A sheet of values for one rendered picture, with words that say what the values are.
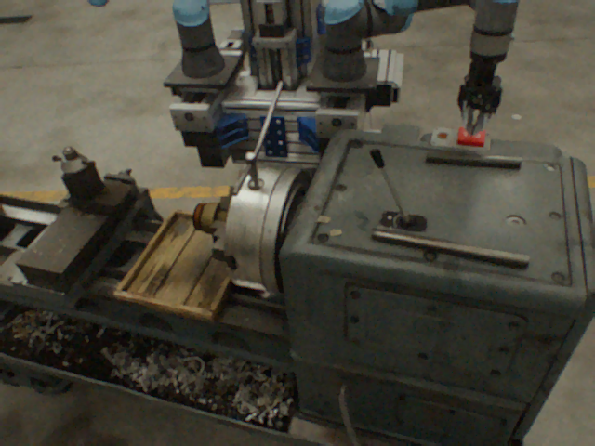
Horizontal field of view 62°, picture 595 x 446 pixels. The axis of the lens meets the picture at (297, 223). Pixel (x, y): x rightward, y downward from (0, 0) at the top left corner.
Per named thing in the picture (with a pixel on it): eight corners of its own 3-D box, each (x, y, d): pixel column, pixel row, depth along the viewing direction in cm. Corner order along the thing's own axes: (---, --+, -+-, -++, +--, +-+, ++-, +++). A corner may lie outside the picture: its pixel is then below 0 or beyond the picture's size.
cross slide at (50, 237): (144, 187, 167) (140, 177, 164) (67, 284, 139) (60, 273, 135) (102, 180, 172) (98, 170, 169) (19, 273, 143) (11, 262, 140)
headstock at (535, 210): (541, 258, 140) (587, 143, 113) (548, 417, 108) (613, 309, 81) (336, 225, 156) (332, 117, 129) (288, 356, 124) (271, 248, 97)
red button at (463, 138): (483, 136, 119) (485, 128, 118) (482, 150, 115) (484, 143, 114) (457, 133, 121) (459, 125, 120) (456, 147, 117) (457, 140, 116)
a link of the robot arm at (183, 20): (179, 50, 164) (169, 8, 154) (179, 34, 173) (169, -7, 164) (216, 45, 165) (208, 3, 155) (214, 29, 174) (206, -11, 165)
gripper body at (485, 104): (457, 113, 106) (467, 60, 98) (461, 93, 112) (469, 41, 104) (495, 117, 104) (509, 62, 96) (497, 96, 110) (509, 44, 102)
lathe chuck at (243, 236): (306, 222, 147) (294, 140, 123) (272, 315, 128) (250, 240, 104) (277, 217, 149) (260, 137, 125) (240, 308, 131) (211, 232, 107)
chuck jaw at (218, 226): (256, 225, 123) (236, 254, 114) (257, 241, 126) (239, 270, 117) (215, 217, 126) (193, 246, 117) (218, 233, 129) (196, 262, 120)
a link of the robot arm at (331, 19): (321, 37, 163) (319, -6, 154) (361, 31, 164) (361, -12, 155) (330, 53, 154) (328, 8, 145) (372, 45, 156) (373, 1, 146)
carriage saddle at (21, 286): (154, 201, 171) (150, 187, 167) (73, 308, 140) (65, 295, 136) (82, 189, 179) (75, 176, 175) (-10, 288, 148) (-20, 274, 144)
